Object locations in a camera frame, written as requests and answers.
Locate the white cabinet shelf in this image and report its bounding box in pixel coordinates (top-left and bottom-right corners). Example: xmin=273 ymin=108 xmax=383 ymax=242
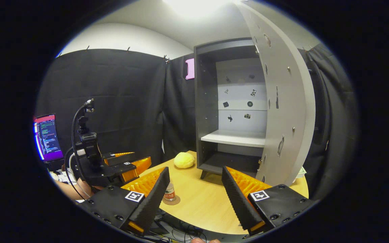
xmin=201 ymin=130 xmax=266 ymax=148

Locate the brown round coaster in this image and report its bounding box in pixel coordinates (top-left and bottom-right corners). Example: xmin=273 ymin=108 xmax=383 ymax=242
xmin=162 ymin=195 xmax=181 ymax=206

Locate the computer monitor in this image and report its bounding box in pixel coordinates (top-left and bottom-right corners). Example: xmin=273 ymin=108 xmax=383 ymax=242
xmin=33 ymin=114 xmax=64 ymax=162

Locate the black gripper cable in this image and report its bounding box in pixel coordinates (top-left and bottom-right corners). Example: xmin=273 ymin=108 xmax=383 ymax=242
xmin=64 ymin=101 xmax=92 ymax=200

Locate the bundle of dark cables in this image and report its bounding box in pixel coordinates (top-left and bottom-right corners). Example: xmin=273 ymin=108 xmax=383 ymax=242
xmin=149 ymin=211 xmax=210 ymax=242

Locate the clear plastic bottle red label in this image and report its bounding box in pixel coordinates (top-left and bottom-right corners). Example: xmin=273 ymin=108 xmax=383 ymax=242
xmin=163 ymin=182 xmax=177 ymax=202

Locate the black backdrop cloth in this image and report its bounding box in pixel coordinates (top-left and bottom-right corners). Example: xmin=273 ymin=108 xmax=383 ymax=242
xmin=36 ymin=43 xmax=359 ymax=199

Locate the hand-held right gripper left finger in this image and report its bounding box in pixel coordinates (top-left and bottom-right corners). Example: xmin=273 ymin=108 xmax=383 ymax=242
xmin=80 ymin=166 xmax=171 ymax=236

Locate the yellow round plush toy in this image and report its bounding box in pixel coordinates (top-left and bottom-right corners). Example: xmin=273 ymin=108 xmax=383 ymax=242
xmin=174 ymin=152 xmax=196 ymax=169

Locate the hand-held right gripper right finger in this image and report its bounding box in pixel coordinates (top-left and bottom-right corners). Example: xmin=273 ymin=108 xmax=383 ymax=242
xmin=222 ymin=165 xmax=316 ymax=236

